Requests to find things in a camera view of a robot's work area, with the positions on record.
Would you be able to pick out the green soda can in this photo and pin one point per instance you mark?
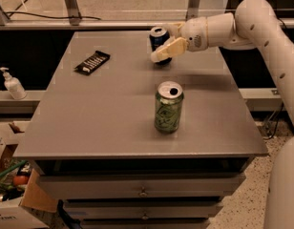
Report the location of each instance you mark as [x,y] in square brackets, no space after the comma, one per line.
[169,99]

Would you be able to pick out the blue pepsi can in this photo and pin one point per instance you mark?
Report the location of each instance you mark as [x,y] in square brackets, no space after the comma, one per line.
[157,36]

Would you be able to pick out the top drawer knob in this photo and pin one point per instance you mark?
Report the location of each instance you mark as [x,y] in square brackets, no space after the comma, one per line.
[143,193]

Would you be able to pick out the grey drawer cabinet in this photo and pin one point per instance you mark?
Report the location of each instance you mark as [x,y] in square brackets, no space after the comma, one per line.
[94,144]

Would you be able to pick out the cardboard box with clutter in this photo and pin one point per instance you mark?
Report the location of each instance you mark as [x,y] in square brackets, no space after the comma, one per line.
[23,204]

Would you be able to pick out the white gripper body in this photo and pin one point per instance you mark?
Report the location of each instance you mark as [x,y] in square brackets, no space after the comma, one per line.
[194,32]

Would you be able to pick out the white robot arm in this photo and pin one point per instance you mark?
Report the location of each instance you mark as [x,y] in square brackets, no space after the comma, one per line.
[252,23]

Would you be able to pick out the drawer knob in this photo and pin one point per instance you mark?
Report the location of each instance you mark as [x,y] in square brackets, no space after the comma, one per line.
[143,193]
[145,216]

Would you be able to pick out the white pump sanitizer bottle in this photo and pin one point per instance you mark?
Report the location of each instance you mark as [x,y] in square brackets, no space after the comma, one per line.
[13,85]

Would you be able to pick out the black snack bar wrapper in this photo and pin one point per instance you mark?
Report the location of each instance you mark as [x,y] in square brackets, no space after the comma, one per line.
[92,63]

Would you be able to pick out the metal railing frame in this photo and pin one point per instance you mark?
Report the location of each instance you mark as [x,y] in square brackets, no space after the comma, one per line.
[75,15]

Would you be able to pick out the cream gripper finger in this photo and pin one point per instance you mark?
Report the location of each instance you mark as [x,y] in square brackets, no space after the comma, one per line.
[171,48]
[174,28]

